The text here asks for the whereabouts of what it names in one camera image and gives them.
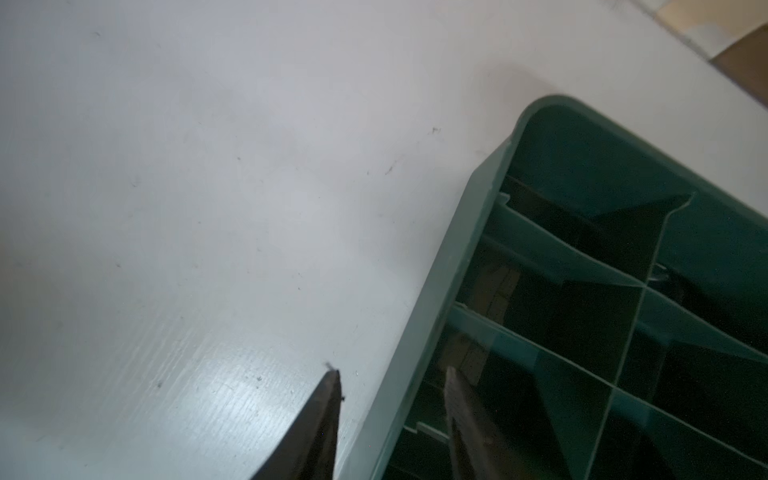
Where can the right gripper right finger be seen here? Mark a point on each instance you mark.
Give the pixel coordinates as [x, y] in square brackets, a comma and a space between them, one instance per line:
[478, 450]

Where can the green compartment tray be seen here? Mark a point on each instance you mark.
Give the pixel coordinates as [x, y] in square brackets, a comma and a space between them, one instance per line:
[607, 305]

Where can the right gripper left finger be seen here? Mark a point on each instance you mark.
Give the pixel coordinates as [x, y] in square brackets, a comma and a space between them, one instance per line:
[308, 448]

